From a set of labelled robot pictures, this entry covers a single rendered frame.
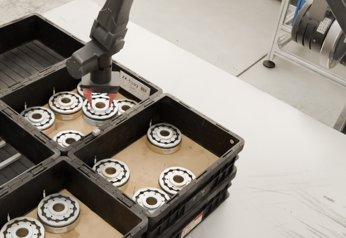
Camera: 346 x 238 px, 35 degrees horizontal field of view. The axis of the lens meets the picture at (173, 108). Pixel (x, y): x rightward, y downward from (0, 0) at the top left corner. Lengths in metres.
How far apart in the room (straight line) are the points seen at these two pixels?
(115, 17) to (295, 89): 2.26
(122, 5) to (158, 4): 2.77
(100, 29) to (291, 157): 0.83
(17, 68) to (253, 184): 0.85
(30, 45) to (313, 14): 0.97
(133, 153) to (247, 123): 0.54
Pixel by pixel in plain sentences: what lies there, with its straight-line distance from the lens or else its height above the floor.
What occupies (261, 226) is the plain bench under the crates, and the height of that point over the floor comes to 0.70.
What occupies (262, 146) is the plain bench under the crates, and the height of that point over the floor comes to 0.70.
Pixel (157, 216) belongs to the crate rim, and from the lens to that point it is 1.31.
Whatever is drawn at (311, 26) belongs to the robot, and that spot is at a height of 1.16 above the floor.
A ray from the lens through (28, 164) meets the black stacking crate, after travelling 1.56.
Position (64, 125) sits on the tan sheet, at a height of 0.83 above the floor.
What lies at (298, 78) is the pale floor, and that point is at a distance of 3.59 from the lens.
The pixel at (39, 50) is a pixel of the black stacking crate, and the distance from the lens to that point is 1.99.
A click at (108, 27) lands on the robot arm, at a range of 1.36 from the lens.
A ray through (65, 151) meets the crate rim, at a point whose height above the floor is 0.93.
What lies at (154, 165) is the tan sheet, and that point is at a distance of 1.56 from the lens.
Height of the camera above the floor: 1.92
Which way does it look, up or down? 38 degrees down
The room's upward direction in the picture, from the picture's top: 9 degrees clockwise
